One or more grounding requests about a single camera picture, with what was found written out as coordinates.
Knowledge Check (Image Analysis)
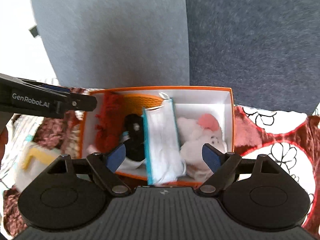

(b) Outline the black fluffy puff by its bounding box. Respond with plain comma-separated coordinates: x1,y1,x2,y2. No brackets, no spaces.
124,114,145,162

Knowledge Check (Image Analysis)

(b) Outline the red fuzzy cloth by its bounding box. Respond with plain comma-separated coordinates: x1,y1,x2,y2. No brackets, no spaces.
95,92,125,154

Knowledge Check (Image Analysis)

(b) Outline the dark blue sofa cushion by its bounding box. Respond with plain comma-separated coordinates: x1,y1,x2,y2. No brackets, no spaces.
186,0,319,114

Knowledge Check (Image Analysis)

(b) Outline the orange cardboard box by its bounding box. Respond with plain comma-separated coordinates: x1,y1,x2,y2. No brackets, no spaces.
79,86,235,188

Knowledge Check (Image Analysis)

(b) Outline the clear plastic storage container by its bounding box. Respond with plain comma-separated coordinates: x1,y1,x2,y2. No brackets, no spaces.
14,141,61,192

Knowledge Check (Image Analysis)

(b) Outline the orange honeycomb silicone mat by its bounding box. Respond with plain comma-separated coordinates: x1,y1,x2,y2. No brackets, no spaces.
123,94,163,116

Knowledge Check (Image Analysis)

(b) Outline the white plush bunny toy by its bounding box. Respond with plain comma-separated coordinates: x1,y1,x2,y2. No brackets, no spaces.
176,113,227,182

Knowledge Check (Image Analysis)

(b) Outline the teal cartoon mask packet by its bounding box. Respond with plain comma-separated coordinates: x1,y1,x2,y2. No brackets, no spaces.
142,92,186,185

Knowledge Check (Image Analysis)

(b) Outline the red floral fleece blanket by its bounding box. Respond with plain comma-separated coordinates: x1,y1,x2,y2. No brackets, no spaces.
0,87,320,238

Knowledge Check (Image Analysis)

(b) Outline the light grey sofa cushion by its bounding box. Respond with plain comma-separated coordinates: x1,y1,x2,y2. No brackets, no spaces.
31,0,189,88

